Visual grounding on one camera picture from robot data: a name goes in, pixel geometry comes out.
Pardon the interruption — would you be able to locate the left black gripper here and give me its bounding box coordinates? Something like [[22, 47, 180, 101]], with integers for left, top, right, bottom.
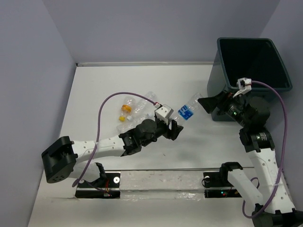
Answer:
[[140, 117, 182, 147]]

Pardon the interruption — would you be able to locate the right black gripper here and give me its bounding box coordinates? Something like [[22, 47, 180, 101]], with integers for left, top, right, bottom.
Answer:
[[197, 89, 250, 127]]

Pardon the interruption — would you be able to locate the blue label water bottle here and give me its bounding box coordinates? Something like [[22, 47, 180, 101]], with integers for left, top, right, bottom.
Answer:
[[170, 93, 202, 126]]

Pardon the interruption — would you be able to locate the clear long bottle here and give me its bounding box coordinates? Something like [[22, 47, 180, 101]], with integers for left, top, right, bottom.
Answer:
[[131, 91, 157, 118]]

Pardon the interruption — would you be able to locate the clear crushed bottle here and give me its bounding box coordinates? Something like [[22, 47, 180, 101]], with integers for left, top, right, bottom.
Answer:
[[116, 113, 153, 133]]

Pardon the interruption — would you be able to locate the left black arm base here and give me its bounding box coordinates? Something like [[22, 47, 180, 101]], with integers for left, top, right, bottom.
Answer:
[[75, 163, 121, 199]]

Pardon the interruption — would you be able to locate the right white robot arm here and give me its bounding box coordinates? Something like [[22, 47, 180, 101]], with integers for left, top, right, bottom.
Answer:
[[198, 91, 303, 227]]

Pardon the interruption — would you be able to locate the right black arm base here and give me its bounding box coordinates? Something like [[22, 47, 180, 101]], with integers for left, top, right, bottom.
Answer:
[[201, 162, 243, 198]]

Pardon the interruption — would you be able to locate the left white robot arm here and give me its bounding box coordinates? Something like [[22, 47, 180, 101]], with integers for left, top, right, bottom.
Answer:
[[41, 119, 184, 187]]

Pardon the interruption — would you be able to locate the dark green plastic bin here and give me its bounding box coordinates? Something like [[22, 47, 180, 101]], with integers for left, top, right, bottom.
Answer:
[[206, 37, 293, 122]]

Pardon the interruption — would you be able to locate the clear bottle orange label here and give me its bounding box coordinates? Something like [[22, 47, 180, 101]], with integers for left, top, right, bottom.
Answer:
[[118, 96, 136, 122]]

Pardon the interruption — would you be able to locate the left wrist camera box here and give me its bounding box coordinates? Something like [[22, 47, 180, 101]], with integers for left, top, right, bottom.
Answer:
[[154, 102, 173, 125]]

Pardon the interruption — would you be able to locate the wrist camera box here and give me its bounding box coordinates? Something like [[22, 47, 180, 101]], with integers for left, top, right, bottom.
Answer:
[[233, 78, 252, 98], [154, 102, 173, 125]]

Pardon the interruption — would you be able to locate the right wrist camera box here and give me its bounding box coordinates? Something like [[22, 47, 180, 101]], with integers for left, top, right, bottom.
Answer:
[[233, 78, 252, 98]]

